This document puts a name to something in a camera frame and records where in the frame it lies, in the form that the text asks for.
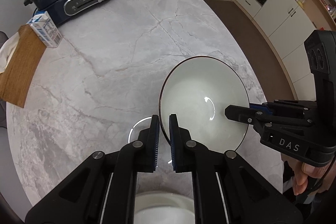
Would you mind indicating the white blue milk carton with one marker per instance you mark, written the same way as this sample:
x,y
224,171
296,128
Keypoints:
x,y
46,30

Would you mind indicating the white tissue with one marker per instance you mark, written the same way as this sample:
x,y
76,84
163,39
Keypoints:
x,y
7,50

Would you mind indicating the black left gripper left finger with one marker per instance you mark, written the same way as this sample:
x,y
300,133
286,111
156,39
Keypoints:
x,y
148,152

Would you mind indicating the red patterned white bowl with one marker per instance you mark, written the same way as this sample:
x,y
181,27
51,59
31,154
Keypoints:
x,y
198,90

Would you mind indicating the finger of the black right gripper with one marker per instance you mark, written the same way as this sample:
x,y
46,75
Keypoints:
x,y
247,115
285,107

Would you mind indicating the brown floor rug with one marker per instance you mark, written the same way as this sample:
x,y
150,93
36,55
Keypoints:
x,y
260,56

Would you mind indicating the grey white bowl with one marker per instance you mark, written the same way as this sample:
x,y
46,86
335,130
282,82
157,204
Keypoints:
x,y
161,207

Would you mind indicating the right hand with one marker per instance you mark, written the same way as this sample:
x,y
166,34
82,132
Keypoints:
x,y
303,171

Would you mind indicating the wooden tissue box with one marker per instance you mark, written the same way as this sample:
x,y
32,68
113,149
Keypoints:
x,y
17,77

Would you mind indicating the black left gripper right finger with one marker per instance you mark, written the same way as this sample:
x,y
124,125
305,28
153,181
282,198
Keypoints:
x,y
180,152

